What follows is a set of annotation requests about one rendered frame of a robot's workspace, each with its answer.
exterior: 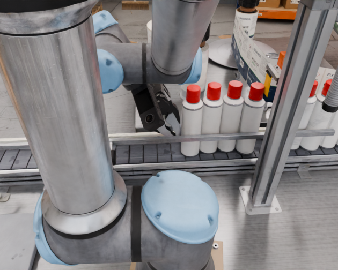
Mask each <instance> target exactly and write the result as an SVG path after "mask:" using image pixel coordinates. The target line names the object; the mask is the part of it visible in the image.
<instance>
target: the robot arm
mask: <svg viewBox="0 0 338 270"><path fill-rule="evenodd" d="M98 1H99V0H0V74H1V76H2V79H3V81H4V84H5V87H6V89H7V92H8V94H9V97H10V99H11V102H12V104H13V107H14V109H15V112H16V114H17V117H18V119H19V122H20V125H21V127H22V130H23V132H24V135H25V137H26V140H27V142H28V145H29V147H30V149H31V152H32V155H33V157H34V160H35V162H36V165H37V167H38V170H39V172H40V175H41V177H42V180H43V182H44V185H45V187H46V188H45V190H44V191H43V193H42V194H41V196H40V197H39V199H38V201H37V204H36V207H35V211H34V218H33V231H34V232H35V233H36V236H35V239H34V240H35V244H36V247H37V250H38V252H39V254H40V255H41V257H43V259H44V260H45V261H47V262H49V263H51V264H59V265H65V266H76V265H79V264H106V263H136V267H135V270H215V264H214V261H213V258H212V255H211V250H212V245H213V242H214V238H215V234H216V232H217V229H218V224H219V219H218V215H219V204H218V200H217V197H216V195H215V193H214V191H213V190H212V188H211V187H210V186H209V185H208V184H207V183H206V182H203V181H201V179H200V178H199V177H197V176H195V175H193V174H191V173H189V172H185V171H181V170H167V171H162V172H159V173H157V175H156V176H152V177H151V178H149V180H148V181H147V182H146V184H145V185H140V186H126V185H125V183H124V180H123V179H122V177H121V176H120V175H119V174H118V173H117V172H116V171H115V170H113V165H112V157H111V149H110V145H109V137H108V129H107V121H106V113H105V105H104V97H103V94H107V93H110V92H113V91H115V90H117V89H118V88H119V86H120V85H122V86H123V87H124V88H125V89H126V90H128V91H131V92H132V95H133V98H134V101H135V104H136V107H137V110H138V113H139V116H140V119H141V122H142V125H143V128H144V129H145V130H148V131H150V132H152V131H155V132H157V133H160V134H162V135H164V136H180V135H181V124H180V116H179V110H178V107H177V106H176V105H175V104H174V103H173V102H172V100H168V98H167V97H166V95H165V92H166V94H167V95H168V97H169V98H170V97H171V96H170V92H169V91H168V89H167V88H166V86H165V85H164V84H178V85H184V84H194V83H196V82H198V81H199V79H200V77H201V72H202V51H201V48H200V44H201V42H202V40H203V37H204V35H205V33H206V31H207V28H208V26H209V24H210V21H211V19H212V16H213V15H214V12H215V10H216V7H217V5H218V3H219V1H220V0H152V26H151V43H131V42H130V41H129V39H128V38H127V36H126V35H125V33H124V32H123V30H122V29H121V27H120V26H119V25H118V24H119V23H118V22H117V21H115V19H114V18H113V17H112V15H111V14H110V13H109V12H108V11H105V10H103V11H100V12H98V13H96V14H94V15H92V8H93V7H94V6H95V5H96V4H97V2H98ZM164 91H165V92H164ZM163 115H165V120H166V122H167V123H168V124H170V125H171V126H172V130H173V131H174V132H175V133H174V132H173V131H171V129H170V127H168V126H167V125H166V122H165V120H164V118H163Z"/></svg>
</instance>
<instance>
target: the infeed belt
mask: <svg viewBox="0 0 338 270"><path fill-rule="evenodd" d="M262 141H263V139H256V142H255V146H254V151H253V153H252V154H250V155H242V154H240V153H238V152H237V151H236V149H234V151H232V152H230V153H223V152H221V151H219V150H218V149H217V151H216V152H215V153H213V154H203V153H201V152H200V151H199V154H198V155H197V156H196V157H185V156H183V155H182V154H181V143H180V142H171V143H158V144H144V145H143V144H134V145H113V149H114V150H115V151H116V165H121V164H144V163H166V162H188V161H210V160H233V159H255V158H258V157H259V150H260V149H261V145H262ZM334 154H338V147H337V146H336V145H335V147H334V148H332V149H324V148H321V147H318V149H317V150H316V151H313V152H310V151H306V150H304V149H302V148H301V147H299V148H298V149H297V150H295V151H290V152H289V155H288V157H289V156H311V155H334ZM20 169H38V167H37V165H36V162H35V160H34V157H33V155H32V152H31V149H14V150H1V151H0V170H20Z"/></svg>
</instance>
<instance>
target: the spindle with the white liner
mask: <svg viewBox="0 0 338 270"><path fill-rule="evenodd" d="M210 27H211V21H210V24H209V26H208V28H207V31H206V33H205V35H204V37H203V40H202V42H201V44H200V48H201V51H202V72H201V77H200V79H199V81H198V82H196V83H194V84H195V85H199V86H200V88H201V93H200V100H202V99H203V98H204V97H205V92H204V91H205V90H206V81H207V69H208V56H209V45H208V44H207V43H206V41H207V40H208V39H209V37H210ZM188 85H192V84H184V85H181V92H180V96H181V98H182V99H183V100H185V99H186V93H187V86H188Z"/></svg>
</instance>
